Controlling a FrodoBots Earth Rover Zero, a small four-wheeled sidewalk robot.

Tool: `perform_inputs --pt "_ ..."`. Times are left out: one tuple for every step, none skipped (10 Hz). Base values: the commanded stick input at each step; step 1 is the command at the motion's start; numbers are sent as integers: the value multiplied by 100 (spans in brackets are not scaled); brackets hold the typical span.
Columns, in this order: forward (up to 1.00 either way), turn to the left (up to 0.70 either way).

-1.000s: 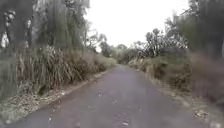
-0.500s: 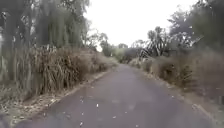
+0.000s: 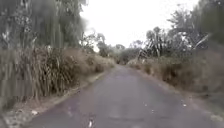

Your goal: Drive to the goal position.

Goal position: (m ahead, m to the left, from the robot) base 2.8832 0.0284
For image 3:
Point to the grey asphalt road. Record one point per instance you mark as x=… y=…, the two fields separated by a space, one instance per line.
x=123 y=100

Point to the tall reed grass bank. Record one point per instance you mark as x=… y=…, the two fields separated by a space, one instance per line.
x=43 y=73

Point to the row of trees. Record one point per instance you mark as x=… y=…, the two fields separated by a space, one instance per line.
x=50 y=23

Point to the dry brush bank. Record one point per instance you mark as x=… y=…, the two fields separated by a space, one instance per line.
x=186 y=71

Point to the grass verge with litter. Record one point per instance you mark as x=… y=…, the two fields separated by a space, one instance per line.
x=40 y=106

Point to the dry grass verge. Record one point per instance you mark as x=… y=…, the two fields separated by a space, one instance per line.
x=200 y=100

